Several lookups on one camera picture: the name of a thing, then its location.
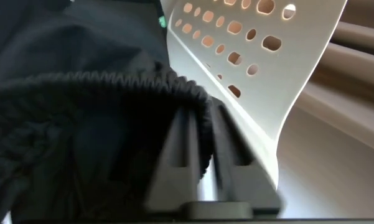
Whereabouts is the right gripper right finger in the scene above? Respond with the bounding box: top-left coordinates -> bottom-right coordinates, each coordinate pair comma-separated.
210,96 -> 283,216

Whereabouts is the white laundry basket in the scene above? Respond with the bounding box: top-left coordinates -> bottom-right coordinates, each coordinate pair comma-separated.
159,0 -> 348,191

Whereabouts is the black garment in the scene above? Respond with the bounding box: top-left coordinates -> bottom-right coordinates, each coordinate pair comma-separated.
0,0 -> 215,224

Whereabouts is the brown curtain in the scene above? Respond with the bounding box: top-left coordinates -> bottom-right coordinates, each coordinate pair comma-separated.
294,0 -> 374,156

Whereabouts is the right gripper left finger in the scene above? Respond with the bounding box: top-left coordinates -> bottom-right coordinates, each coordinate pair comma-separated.
144,104 -> 206,213

